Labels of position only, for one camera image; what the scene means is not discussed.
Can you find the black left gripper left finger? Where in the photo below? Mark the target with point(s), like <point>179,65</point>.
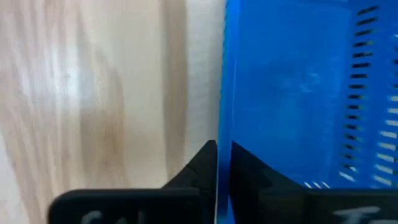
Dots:
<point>192,186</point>

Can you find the blue plastic slotted basket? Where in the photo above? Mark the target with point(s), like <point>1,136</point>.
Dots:
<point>295,93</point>

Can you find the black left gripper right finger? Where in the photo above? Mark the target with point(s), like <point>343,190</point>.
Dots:
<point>255,186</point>

